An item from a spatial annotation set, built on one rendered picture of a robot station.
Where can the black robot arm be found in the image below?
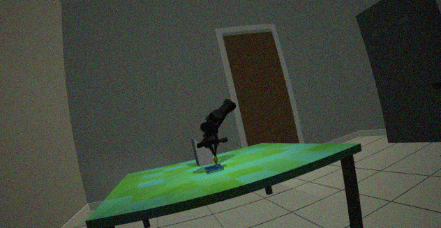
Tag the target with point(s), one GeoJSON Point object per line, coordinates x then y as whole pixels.
{"type": "Point", "coordinates": [214, 120]}

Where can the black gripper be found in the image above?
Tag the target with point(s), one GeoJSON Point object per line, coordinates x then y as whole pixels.
{"type": "Point", "coordinates": [201, 144]}

